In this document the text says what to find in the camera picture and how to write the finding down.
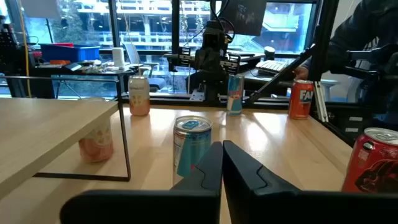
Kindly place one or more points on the silver aluminium extrusion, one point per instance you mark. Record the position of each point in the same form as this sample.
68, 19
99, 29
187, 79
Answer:
320, 99

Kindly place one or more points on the person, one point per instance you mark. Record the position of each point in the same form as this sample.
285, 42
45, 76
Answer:
357, 31

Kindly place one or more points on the grey office chair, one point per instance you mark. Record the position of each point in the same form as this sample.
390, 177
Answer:
136, 59

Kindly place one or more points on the wooden shelf black metal frame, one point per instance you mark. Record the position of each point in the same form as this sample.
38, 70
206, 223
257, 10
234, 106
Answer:
46, 130

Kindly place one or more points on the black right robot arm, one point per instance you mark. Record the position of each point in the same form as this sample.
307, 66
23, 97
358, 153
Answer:
214, 37

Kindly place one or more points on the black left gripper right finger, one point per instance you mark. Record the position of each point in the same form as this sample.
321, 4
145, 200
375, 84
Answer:
280, 208

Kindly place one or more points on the person's hand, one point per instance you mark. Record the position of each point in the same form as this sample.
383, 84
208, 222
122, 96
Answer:
301, 73

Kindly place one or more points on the black monitor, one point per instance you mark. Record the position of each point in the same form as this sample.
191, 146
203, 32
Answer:
244, 15

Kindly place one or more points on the grey office desk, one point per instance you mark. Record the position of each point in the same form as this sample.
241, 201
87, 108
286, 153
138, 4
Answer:
261, 81

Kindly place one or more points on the orange Fanta can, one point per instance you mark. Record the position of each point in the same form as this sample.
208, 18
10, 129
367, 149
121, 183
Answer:
300, 99

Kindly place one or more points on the red can black graphic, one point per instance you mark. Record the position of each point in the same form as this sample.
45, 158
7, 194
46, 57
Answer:
370, 161

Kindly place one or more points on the black dome-shaped object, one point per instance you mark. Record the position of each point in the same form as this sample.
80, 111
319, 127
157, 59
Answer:
269, 53

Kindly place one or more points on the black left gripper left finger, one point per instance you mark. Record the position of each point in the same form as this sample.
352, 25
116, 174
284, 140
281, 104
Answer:
155, 207

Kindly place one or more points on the blue silver energy drink can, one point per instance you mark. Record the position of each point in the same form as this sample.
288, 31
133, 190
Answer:
189, 146
235, 93

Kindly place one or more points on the blue plastic bin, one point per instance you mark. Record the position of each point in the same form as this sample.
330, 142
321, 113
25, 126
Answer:
68, 53

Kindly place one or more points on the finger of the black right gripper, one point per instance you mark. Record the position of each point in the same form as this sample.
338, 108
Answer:
207, 62
199, 62

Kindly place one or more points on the white cylinder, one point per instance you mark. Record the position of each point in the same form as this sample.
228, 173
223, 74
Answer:
118, 57

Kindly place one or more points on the black equipment rack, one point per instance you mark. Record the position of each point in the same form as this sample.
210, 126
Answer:
7, 56

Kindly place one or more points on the computer keyboard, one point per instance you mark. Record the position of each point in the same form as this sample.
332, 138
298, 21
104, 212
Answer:
270, 66

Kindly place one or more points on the cluttered background desk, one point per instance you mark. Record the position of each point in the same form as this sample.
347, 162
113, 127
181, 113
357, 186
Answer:
93, 71

